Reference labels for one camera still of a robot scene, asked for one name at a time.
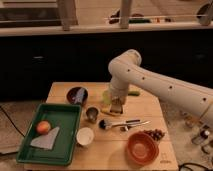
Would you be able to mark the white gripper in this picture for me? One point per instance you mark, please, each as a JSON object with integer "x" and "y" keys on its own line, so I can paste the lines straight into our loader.
{"x": 118, "y": 101}

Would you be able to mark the white and black eraser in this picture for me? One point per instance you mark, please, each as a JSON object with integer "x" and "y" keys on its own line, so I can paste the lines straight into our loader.
{"x": 116, "y": 109}

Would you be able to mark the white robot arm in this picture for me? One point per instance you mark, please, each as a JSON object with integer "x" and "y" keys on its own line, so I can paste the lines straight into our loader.
{"x": 125, "y": 70}

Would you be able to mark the green plastic cup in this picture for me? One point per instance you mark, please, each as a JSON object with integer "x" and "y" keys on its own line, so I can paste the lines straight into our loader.
{"x": 106, "y": 97}

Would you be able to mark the metal cup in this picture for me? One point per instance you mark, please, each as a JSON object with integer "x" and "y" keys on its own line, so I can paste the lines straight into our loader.
{"x": 92, "y": 114}

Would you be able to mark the white paper cup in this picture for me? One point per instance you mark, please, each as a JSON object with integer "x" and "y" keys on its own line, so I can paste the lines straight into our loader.
{"x": 85, "y": 136}

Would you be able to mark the yellow banana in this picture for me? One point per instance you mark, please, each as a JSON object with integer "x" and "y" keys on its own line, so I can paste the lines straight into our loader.
{"x": 111, "y": 112}

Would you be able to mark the black bristle brush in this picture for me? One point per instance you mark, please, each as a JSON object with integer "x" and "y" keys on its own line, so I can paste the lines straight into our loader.
{"x": 106, "y": 124}

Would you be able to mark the metal knife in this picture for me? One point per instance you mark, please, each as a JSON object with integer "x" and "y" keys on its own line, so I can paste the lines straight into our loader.
{"x": 128, "y": 127}

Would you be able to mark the dark red bowl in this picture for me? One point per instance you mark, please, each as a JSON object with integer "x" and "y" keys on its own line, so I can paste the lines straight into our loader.
{"x": 77, "y": 96}

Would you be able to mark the wooden table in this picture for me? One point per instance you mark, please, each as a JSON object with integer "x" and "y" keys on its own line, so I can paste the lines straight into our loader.
{"x": 107, "y": 151}

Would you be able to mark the green plastic tray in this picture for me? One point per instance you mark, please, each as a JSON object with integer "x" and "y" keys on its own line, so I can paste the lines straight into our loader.
{"x": 57, "y": 146}

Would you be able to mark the bunch of dark grapes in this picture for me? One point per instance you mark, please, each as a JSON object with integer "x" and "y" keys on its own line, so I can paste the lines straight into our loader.
{"x": 156, "y": 134}

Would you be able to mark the orange bowl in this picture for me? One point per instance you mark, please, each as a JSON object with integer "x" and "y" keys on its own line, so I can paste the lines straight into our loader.
{"x": 141, "y": 149}

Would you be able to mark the red apple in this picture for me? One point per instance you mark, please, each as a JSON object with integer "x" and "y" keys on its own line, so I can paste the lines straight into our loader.
{"x": 43, "y": 127}

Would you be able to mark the grey folded cloth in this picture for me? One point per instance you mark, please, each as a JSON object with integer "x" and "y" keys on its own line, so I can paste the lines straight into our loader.
{"x": 46, "y": 141}

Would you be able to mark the spice jar with black lid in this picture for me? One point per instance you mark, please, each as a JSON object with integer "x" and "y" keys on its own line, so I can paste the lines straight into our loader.
{"x": 201, "y": 137}

